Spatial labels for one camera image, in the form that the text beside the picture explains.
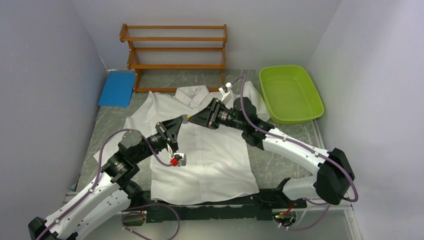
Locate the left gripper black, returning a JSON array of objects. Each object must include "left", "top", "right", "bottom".
[{"left": 133, "top": 116, "right": 183, "bottom": 163}]

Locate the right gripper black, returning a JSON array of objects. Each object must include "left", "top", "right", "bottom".
[{"left": 188, "top": 97, "right": 246, "bottom": 131}]

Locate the yellow brooch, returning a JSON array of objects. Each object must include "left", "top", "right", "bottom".
[{"left": 182, "top": 114, "right": 190, "bottom": 124}]

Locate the white shirt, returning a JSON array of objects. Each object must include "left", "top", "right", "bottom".
[{"left": 93, "top": 81, "right": 270, "bottom": 206}]

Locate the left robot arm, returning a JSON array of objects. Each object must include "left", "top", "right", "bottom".
[{"left": 28, "top": 114, "right": 190, "bottom": 240}]

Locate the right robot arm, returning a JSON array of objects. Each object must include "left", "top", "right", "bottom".
[{"left": 188, "top": 97, "right": 355, "bottom": 208}]

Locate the blue board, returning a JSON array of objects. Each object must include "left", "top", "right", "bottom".
[{"left": 98, "top": 71, "right": 136, "bottom": 108}]

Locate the wooden shoe rack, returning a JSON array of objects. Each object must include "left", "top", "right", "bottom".
[{"left": 119, "top": 24, "right": 228, "bottom": 93}]

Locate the green plastic basin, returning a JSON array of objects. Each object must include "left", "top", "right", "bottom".
[{"left": 258, "top": 65, "right": 325, "bottom": 125}]

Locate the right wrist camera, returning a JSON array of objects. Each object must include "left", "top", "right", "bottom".
[{"left": 218, "top": 82, "right": 233, "bottom": 104}]

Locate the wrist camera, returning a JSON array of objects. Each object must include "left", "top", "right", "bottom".
[
  {"left": 167, "top": 144, "right": 187, "bottom": 167},
  {"left": 218, "top": 82, "right": 233, "bottom": 104}
]

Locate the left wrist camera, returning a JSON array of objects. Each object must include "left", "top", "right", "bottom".
[{"left": 167, "top": 144, "right": 187, "bottom": 167}]

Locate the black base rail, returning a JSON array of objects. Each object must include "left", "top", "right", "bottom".
[{"left": 124, "top": 188, "right": 307, "bottom": 223}]

